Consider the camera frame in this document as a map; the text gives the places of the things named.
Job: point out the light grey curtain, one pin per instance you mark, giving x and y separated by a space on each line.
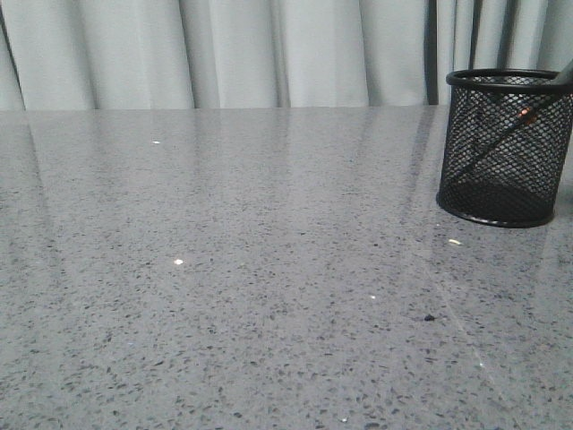
75 55

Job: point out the grey orange handled scissors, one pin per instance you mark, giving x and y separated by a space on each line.
563 78

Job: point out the black mesh pen bucket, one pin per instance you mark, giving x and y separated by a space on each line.
516 185

